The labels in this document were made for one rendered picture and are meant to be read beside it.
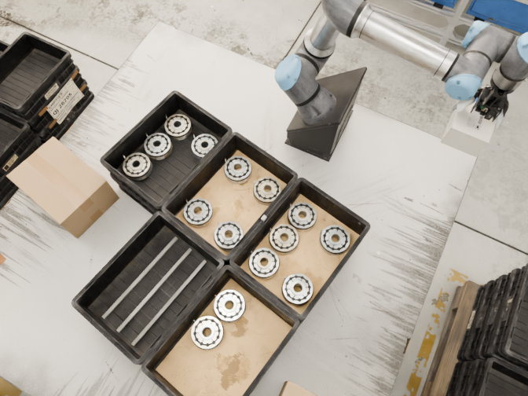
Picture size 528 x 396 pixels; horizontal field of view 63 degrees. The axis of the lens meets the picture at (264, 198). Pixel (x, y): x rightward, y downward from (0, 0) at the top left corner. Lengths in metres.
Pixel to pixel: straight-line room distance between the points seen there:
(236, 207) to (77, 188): 0.58
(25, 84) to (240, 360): 1.79
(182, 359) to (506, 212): 2.02
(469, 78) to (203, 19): 2.39
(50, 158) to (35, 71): 0.90
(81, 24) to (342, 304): 2.67
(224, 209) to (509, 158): 1.95
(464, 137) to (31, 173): 1.51
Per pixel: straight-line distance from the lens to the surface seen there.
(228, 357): 1.46
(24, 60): 2.69
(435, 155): 1.96
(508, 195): 2.88
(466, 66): 1.23
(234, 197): 1.59
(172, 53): 2.18
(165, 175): 1.66
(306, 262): 1.51
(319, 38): 1.56
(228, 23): 3.28
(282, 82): 1.58
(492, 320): 2.13
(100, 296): 1.57
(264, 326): 1.46
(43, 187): 1.76
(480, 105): 1.46
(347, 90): 1.70
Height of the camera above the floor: 2.28
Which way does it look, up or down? 66 degrees down
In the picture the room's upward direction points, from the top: 1 degrees clockwise
